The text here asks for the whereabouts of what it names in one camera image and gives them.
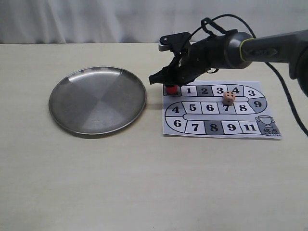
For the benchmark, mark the round steel plate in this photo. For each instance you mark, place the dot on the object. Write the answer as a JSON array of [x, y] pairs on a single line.
[[97, 101]]

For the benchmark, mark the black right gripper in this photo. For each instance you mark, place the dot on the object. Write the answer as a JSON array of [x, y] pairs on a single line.
[[211, 52]]

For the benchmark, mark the red cylinder game piece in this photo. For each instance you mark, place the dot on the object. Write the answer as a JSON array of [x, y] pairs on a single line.
[[171, 89]]

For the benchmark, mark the white backdrop curtain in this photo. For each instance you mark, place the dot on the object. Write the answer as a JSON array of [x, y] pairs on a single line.
[[117, 21]]

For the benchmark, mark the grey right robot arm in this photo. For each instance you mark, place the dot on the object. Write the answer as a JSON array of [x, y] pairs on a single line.
[[290, 48]]

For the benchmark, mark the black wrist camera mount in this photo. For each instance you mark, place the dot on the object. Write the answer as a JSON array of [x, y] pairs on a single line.
[[175, 43]]

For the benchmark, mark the paper number game board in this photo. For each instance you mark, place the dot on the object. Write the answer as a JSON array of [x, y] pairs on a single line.
[[197, 111]]

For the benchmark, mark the wooden die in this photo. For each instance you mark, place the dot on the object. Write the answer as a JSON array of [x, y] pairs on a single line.
[[228, 98]]

